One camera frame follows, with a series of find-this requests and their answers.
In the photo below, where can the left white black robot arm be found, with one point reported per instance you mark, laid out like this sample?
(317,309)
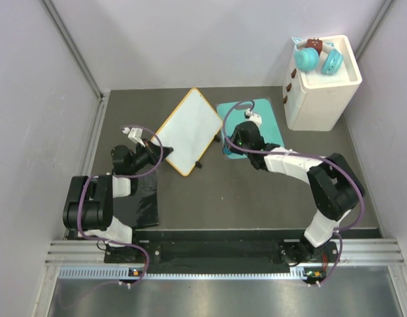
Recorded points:
(117,203)

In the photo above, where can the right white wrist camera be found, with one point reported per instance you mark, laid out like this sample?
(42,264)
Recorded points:
(254,117)

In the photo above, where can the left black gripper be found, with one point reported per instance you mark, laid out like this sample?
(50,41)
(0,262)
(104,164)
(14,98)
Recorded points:
(152,149)

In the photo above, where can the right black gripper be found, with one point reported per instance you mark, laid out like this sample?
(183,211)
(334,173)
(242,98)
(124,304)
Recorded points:
(235,136)

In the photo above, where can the grey slotted cable duct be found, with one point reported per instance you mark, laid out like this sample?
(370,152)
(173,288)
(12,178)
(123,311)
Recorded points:
(130,274)

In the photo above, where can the brown toy cube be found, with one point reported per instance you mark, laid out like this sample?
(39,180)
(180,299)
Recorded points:
(315,43)

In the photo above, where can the yellow framed whiteboard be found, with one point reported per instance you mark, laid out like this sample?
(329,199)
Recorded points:
(189,130)

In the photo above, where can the teal cutting board mat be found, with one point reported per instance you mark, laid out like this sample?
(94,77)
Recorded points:
(269,128)

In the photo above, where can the white drawer cabinet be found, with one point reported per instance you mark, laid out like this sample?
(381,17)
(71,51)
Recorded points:
(314,101)

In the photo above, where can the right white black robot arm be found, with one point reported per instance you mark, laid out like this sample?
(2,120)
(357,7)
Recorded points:
(335,188)

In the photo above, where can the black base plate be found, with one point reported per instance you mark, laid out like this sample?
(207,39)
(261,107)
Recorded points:
(215,254)

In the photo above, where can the blue heart eraser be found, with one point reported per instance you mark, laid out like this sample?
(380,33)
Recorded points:
(226,151)

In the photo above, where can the teal cat ear headphones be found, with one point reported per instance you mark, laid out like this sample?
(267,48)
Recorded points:
(307,59)

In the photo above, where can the black glossy mat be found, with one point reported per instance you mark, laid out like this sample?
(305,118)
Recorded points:
(142,206)

